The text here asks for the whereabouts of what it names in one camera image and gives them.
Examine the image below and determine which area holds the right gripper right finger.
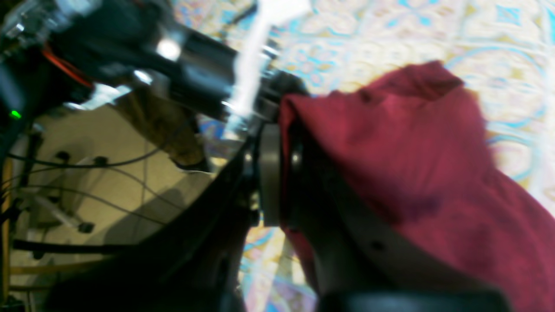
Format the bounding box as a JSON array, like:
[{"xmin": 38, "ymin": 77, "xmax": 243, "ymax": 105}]
[{"xmin": 286, "ymin": 126, "xmax": 512, "ymax": 312}]

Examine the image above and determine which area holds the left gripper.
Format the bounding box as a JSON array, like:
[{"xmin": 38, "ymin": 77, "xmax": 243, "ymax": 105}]
[{"xmin": 152, "ymin": 26, "xmax": 278, "ymax": 122}]

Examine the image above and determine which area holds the patterned tablecloth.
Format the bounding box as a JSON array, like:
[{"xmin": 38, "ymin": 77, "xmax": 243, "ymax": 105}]
[{"xmin": 171, "ymin": 0, "xmax": 554, "ymax": 312}]

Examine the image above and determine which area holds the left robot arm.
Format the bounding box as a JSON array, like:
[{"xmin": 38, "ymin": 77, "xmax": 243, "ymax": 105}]
[{"xmin": 1, "ymin": 0, "xmax": 279, "ymax": 150}]

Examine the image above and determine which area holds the dark red t-shirt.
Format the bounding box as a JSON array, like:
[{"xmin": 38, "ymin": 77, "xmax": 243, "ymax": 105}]
[{"xmin": 280, "ymin": 61, "xmax": 555, "ymax": 312}]

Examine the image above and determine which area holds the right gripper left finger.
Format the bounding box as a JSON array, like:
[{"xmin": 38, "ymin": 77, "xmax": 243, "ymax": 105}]
[{"xmin": 44, "ymin": 124, "xmax": 281, "ymax": 312}]

